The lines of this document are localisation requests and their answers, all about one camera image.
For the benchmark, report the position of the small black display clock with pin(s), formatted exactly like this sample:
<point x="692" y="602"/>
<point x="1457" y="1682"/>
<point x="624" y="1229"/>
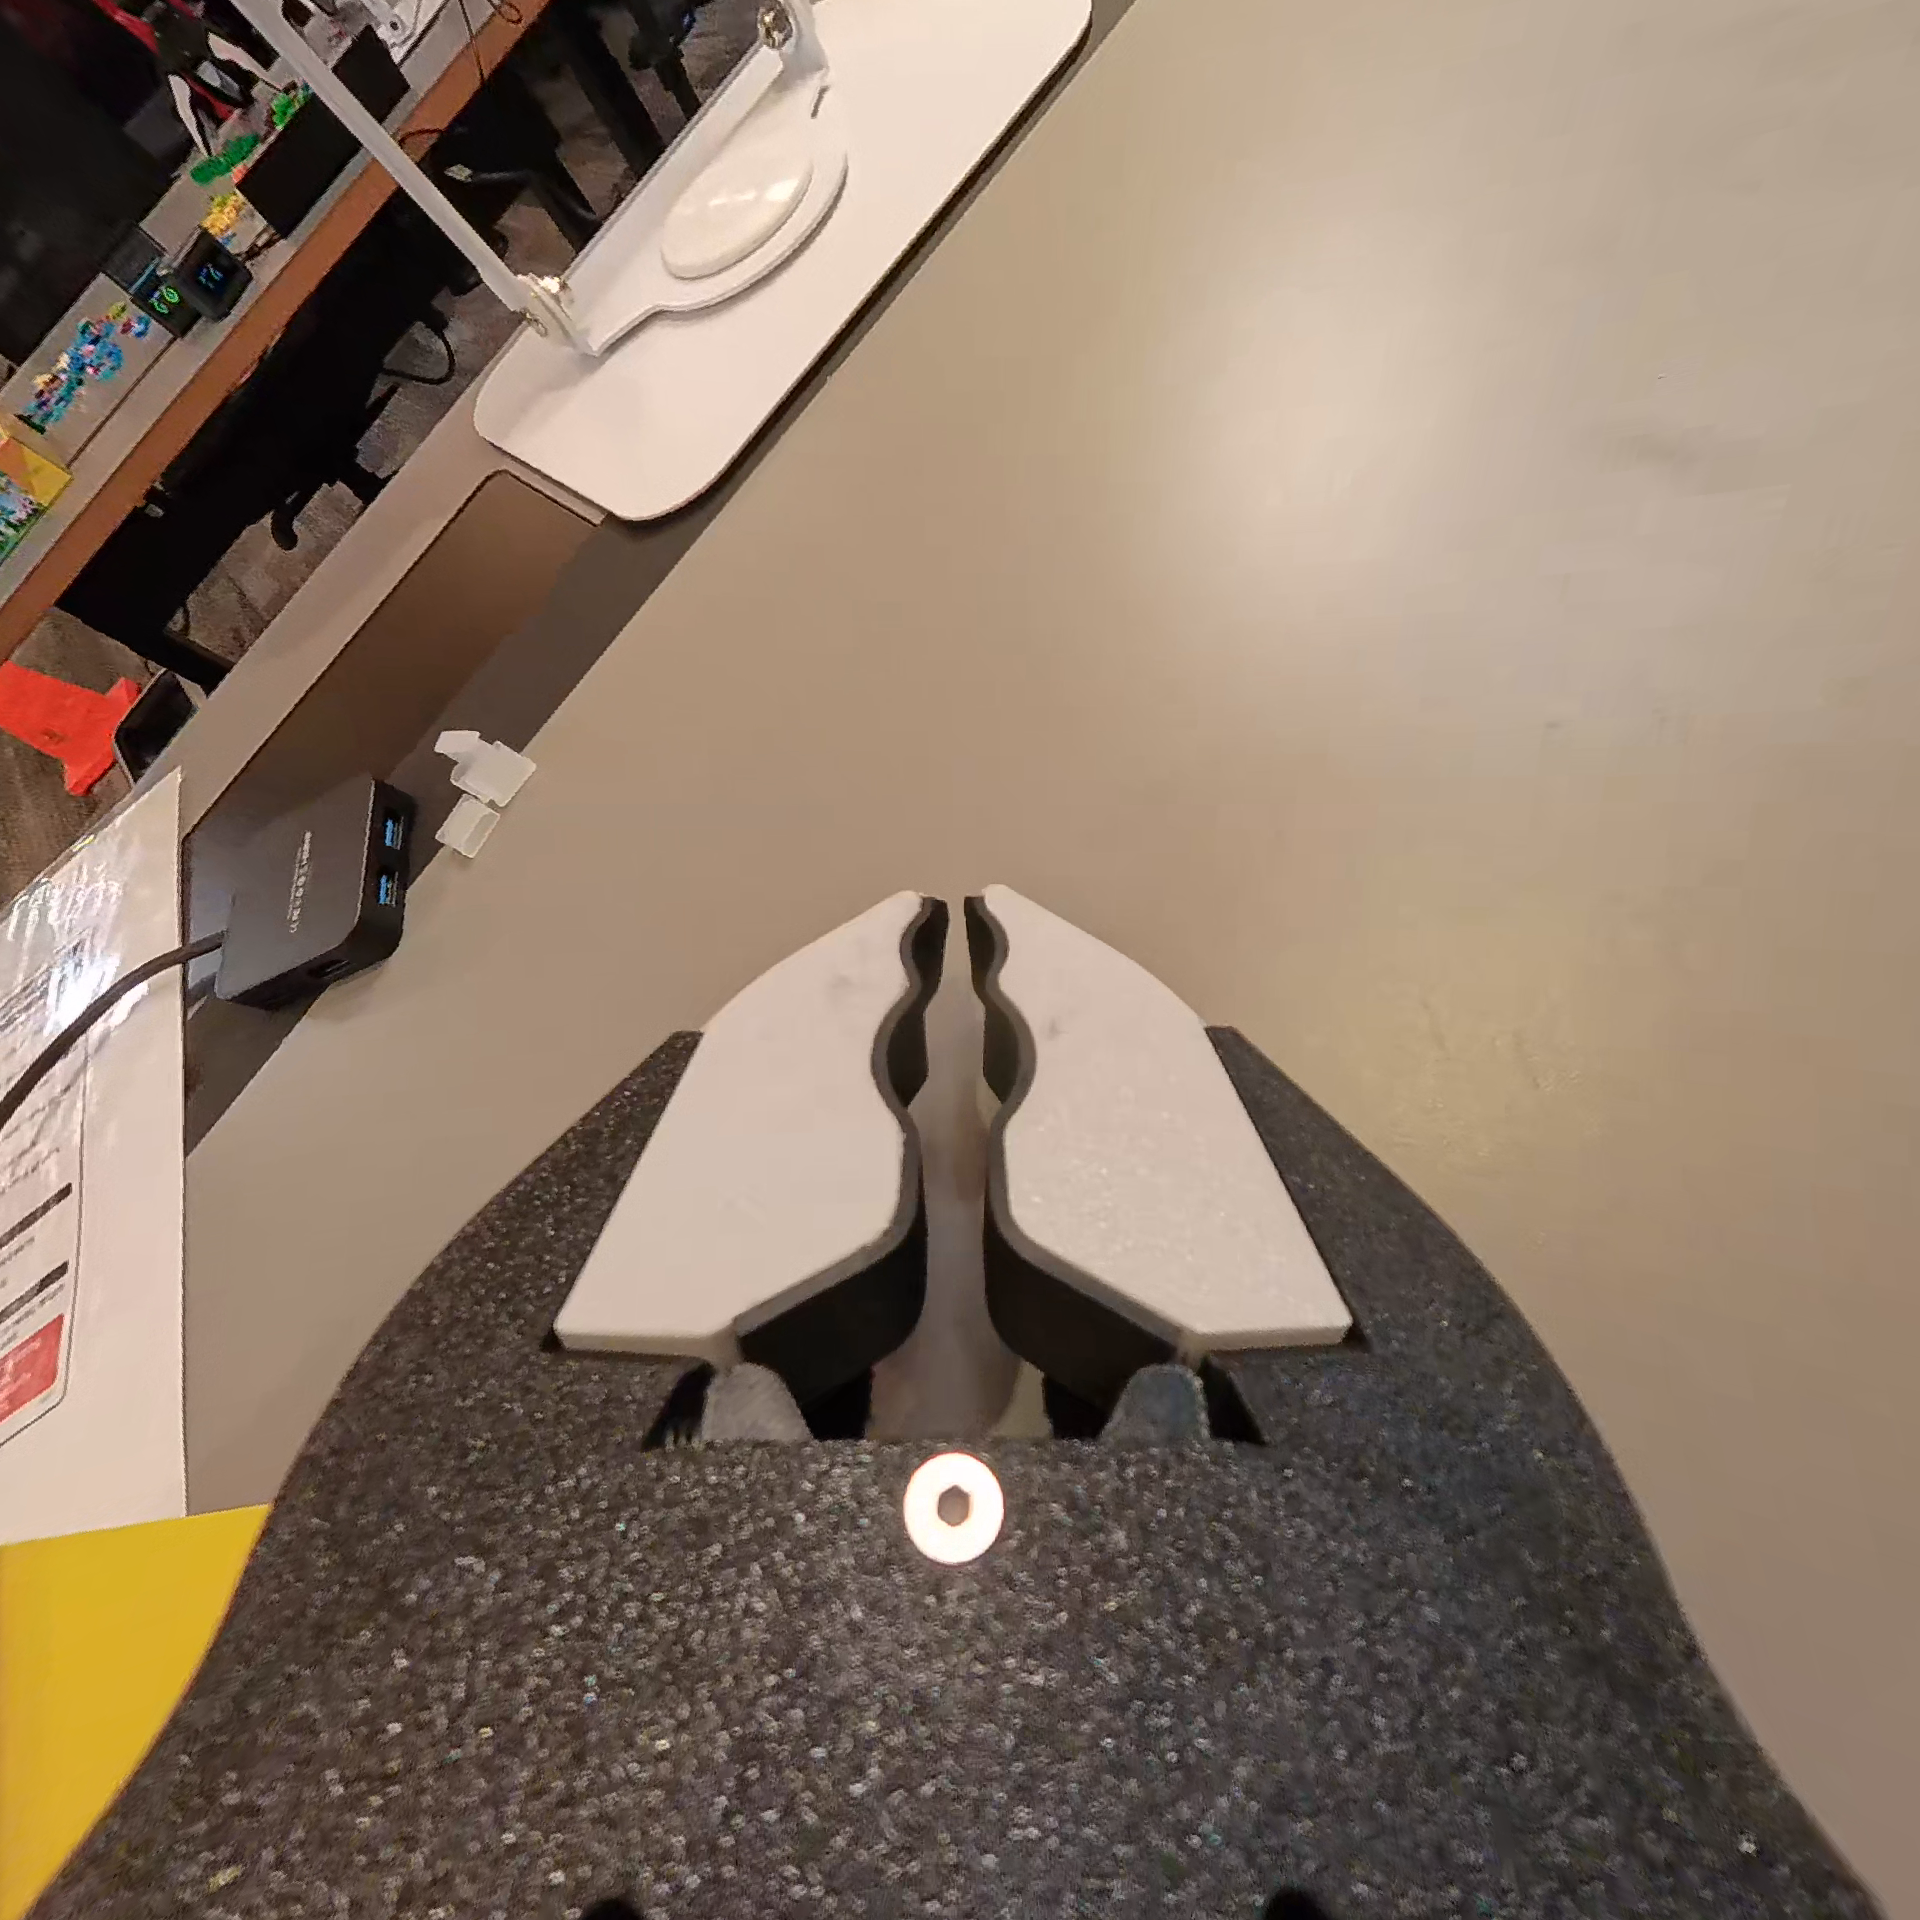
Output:
<point x="174" y="301"/>
<point x="226" y="276"/>

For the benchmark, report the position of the dark grey usb hub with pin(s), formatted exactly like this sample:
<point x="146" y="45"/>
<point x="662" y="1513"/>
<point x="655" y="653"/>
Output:
<point x="301" y="904"/>

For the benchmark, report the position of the yellow plastic bin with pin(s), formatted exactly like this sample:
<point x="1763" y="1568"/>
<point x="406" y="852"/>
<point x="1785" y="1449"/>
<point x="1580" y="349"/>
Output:
<point x="89" y="1681"/>

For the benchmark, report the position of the black box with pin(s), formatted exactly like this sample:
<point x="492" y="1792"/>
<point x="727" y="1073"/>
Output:
<point x="301" y="169"/>
<point x="364" y="73"/>

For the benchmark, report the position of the colourful toy box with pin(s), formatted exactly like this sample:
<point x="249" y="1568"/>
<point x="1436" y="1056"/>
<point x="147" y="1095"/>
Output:
<point x="31" y="495"/>

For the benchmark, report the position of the desk lamp with wooden rim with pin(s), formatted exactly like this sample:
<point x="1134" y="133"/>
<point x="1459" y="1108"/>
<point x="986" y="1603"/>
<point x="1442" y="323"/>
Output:
<point x="675" y="406"/>

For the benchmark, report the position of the laminated paper sheet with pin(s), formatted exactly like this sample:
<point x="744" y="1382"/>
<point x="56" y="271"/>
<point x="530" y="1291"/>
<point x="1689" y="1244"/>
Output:
<point x="73" y="1276"/>

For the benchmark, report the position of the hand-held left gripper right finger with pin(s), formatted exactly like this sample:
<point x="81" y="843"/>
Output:
<point x="1160" y="1187"/>

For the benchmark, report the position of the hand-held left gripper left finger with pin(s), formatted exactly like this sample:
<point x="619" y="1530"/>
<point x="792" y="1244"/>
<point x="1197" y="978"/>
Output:
<point x="749" y="1139"/>

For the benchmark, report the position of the colourful toy blocks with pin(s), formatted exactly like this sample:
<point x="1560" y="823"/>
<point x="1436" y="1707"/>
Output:
<point x="73" y="368"/>

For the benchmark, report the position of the orange plastic stand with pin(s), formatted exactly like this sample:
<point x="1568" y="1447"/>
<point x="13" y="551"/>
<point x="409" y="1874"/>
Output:
<point x="63" y="716"/>

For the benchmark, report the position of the wooden desk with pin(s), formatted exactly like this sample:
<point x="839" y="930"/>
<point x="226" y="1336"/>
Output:
<point x="200" y="406"/>

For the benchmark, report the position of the green toy blocks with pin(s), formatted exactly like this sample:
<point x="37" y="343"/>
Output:
<point x="249" y="143"/>

